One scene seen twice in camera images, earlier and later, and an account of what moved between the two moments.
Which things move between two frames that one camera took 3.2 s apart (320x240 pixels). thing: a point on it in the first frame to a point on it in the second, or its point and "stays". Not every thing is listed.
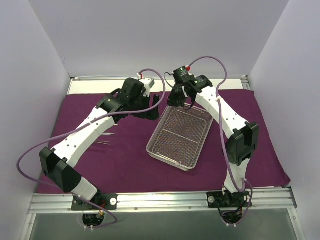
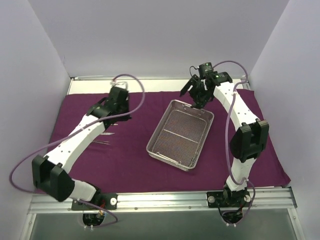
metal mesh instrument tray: x=178 y=138 stays
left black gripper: x=149 y=107 to x=121 y=116
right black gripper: x=175 y=96 to x=197 y=90
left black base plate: x=109 y=201 stays
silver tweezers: x=103 y=142 stays
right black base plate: x=217 y=199 stays
